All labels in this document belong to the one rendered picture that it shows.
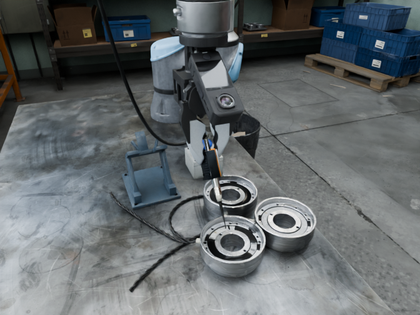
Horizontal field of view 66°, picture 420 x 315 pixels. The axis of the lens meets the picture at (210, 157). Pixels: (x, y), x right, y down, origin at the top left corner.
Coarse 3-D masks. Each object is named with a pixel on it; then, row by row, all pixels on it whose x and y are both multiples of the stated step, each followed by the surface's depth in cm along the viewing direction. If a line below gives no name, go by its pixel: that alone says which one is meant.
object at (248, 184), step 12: (228, 180) 68; (240, 180) 67; (204, 192) 62; (228, 192) 66; (240, 192) 64; (252, 192) 64; (204, 204) 63; (216, 204) 59; (252, 204) 60; (216, 216) 61
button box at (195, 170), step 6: (186, 150) 75; (186, 156) 76; (186, 162) 77; (192, 162) 71; (222, 162) 73; (192, 168) 72; (198, 168) 72; (222, 168) 74; (192, 174) 73; (198, 174) 72
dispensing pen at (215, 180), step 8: (208, 136) 55; (208, 144) 55; (208, 152) 53; (208, 160) 53; (216, 160) 54; (208, 168) 54; (216, 168) 53; (208, 176) 54; (216, 176) 53; (216, 184) 55; (216, 192) 55; (224, 224) 55
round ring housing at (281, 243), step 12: (264, 204) 60; (276, 204) 61; (288, 204) 61; (300, 204) 59; (276, 216) 59; (288, 216) 59; (312, 216) 57; (264, 228) 54; (276, 228) 55; (312, 228) 54; (276, 240) 53; (288, 240) 52; (300, 240) 53
